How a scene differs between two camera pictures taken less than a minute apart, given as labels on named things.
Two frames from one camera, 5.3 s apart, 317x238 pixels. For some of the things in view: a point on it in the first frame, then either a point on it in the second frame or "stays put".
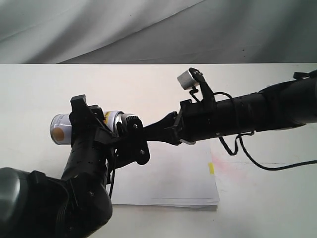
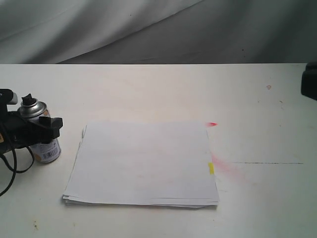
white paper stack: x=174 y=175 stays put
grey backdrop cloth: x=158 y=31 stays put
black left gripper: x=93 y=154 → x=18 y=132
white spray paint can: x=60 y=128 → x=32 y=109
